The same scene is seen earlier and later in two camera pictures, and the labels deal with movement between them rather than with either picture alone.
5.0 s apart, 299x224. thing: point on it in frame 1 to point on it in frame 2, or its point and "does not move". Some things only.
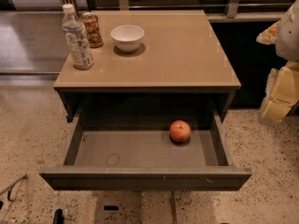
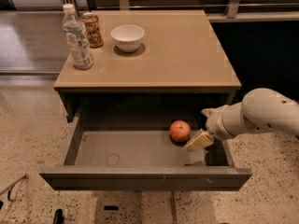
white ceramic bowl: x=127 y=38 does not move
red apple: x=179 y=131 does not move
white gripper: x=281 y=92 to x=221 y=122
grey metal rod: x=9 y=189 does not move
